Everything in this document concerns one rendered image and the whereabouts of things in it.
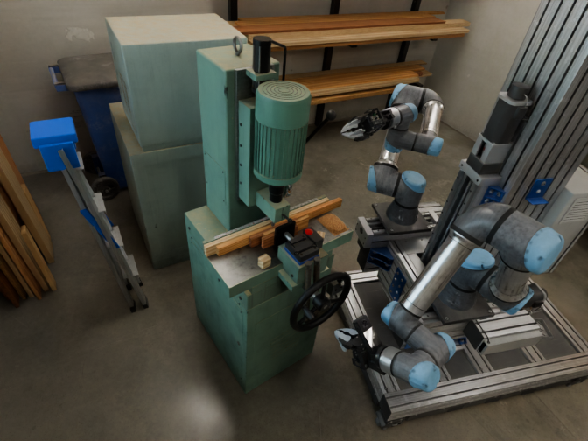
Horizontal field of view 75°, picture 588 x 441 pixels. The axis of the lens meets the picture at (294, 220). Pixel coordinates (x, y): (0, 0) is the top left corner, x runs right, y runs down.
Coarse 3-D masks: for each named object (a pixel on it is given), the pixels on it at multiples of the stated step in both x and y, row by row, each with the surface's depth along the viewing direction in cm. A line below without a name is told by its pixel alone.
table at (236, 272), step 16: (320, 224) 166; (336, 240) 161; (208, 256) 146; (224, 256) 147; (240, 256) 148; (256, 256) 149; (272, 256) 149; (224, 272) 141; (240, 272) 142; (256, 272) 143; (272, 272) 147; (320, 272) 150; (224, 288) 140; (240, 288) 140
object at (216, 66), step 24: (216, 48) 140; (216, 72) 130; (216, 96) 136; (216, 120) 143; (216, 144) 150; (216, 168) 158; (216, 192) 167; (216, 216) 178; (240, 216) 169; (264, 216) 179
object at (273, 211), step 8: (256, 192) 152; (264, 192) 152; (256, 200) 155; (264, 200) 149; (264, 208) 151; (272, 208) 146; (280, 208) 146; (288, 208) 149; (272, 216) 148; (280, 216) 148; (288, 216) 151
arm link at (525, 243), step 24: (504, 216) 100; (528, 216) 100; (504, 240) 99; (528, 240) 95; (552, 240) 94; (504, 264) 112; (528, 264) 97; (480, 288) 136; (504, 288) 123; (528, 288) 131
